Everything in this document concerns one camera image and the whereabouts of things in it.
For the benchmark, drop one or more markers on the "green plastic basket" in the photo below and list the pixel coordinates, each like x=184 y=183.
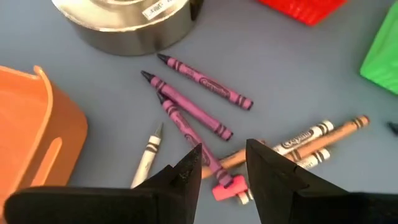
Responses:
x=384 y=56

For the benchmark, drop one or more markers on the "red plastic basket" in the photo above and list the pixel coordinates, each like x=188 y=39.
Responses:
x=304 y=11

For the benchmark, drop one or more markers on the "brown crayon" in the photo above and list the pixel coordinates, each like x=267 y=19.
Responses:
x=342 y=132

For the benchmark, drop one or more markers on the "purple crayon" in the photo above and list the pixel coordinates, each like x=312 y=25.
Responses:
x=211 y=84
x=186 y=105
x=186 y=127

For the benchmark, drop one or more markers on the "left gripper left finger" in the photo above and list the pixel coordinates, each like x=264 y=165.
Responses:
x=124 y=205

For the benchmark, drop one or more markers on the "orange plastic bin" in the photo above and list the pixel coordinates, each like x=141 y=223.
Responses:
x=31 y=124

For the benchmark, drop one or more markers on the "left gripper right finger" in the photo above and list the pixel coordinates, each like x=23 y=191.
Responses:
x=295 y=202

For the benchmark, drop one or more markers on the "pink cap eraser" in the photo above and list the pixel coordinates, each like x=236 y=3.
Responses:
x=227 y=191

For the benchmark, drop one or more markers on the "white crayon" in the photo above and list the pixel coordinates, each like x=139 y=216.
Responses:
x=149 y=155
x=308 y=135
x=317 y=157
x=244 y=197

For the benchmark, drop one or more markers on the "silver table lamp white shade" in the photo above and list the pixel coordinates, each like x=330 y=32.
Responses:
x=124 y=31

